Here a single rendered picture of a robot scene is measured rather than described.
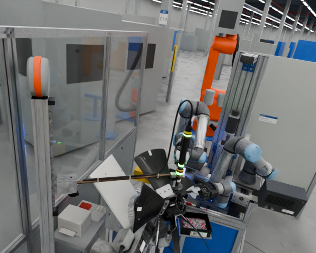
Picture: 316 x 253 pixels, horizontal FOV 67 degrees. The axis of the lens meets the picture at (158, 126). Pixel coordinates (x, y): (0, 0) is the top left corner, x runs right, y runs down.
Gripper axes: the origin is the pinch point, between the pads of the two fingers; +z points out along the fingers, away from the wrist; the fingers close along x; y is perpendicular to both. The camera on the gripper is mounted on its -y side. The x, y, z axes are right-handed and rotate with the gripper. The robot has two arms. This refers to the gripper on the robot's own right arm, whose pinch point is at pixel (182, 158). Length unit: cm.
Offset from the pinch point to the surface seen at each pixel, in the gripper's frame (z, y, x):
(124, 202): 8.8, 30.6, 28.6
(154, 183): 3.2, 17.8, 13.1
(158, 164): -4.6, 9.7, 12.6
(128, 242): 34, 33, 21
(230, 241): -29, 82, -54
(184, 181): -19.1, 27.7, -6.3
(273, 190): -20, 23, -66
